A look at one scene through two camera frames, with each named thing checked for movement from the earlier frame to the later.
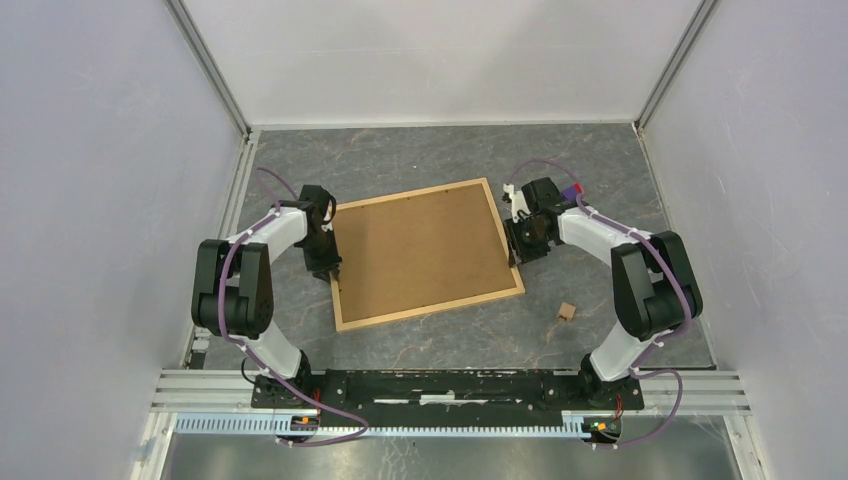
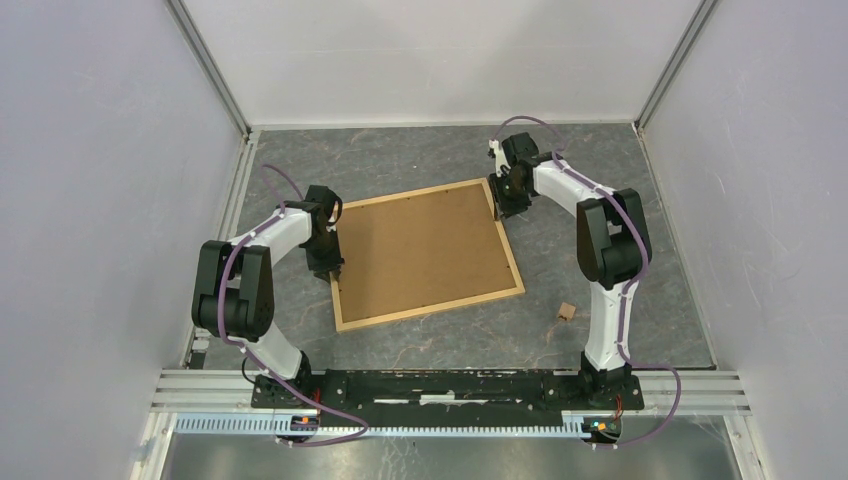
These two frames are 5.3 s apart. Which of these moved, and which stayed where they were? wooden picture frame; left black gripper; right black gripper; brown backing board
Moved: right black gripper
Stayed: wooden picture frame; brown backing board; left black gripper
